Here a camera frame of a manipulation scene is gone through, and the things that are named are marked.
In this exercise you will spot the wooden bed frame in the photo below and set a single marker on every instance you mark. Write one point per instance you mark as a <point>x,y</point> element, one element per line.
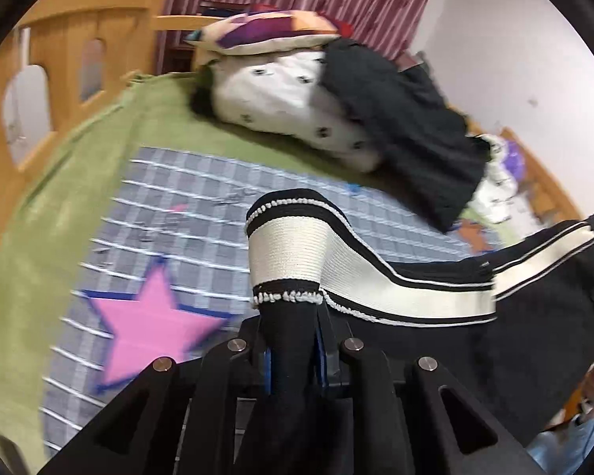
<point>64,24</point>

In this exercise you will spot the person's blue clothing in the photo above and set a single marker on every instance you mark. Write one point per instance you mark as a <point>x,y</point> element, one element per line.
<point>559,450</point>

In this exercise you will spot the black pants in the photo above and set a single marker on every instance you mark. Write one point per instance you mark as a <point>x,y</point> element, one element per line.
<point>524,346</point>

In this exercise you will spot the colourful patterned pillow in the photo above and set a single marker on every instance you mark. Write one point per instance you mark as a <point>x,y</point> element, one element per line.
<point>267,29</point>

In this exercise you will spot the white floral quilt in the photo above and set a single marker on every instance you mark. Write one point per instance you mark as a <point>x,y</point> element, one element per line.
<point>287,94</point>

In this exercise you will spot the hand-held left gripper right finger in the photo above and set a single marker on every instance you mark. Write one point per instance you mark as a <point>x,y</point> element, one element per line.
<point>334,366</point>

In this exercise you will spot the pile of black clothes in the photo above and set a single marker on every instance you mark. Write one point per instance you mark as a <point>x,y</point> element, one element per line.
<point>416,148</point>

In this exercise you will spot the green bed sheet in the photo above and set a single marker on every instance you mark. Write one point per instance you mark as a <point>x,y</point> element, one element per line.
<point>69,183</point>

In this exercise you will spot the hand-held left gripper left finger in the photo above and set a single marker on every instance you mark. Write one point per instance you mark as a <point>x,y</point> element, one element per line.
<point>250,371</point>

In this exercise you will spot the purple plush toy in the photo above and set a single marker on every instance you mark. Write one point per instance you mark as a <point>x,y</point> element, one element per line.
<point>516,156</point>

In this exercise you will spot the grey checked star blanket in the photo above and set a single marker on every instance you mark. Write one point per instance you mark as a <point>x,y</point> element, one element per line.
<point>178,217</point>

